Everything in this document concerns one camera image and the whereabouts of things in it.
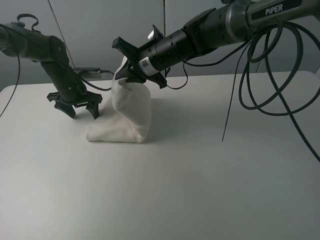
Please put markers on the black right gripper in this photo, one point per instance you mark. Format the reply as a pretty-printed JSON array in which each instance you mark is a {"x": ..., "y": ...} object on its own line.
[{"x": 135, "y": 68}]

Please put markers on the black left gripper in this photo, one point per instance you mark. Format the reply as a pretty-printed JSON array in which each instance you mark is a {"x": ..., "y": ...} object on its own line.
[{"x": 68, "y": 96}]

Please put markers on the white towel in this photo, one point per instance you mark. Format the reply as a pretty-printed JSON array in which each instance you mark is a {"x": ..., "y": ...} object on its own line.
[{"x": 125, "y": 117}]

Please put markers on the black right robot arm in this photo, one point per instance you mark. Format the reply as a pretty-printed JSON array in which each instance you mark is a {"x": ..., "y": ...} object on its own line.
[{"x": 233, "y": 23}]

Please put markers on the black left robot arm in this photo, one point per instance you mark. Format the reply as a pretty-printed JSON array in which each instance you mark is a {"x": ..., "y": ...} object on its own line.
[{"x": 51, "y": 53}]

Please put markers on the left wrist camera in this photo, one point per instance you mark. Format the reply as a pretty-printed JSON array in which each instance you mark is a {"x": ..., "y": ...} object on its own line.
[{"x": 93, "y": 72}]

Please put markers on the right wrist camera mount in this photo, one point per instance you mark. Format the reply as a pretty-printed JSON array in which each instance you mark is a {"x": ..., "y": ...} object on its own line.
[{"x": 155, "y": 34}]

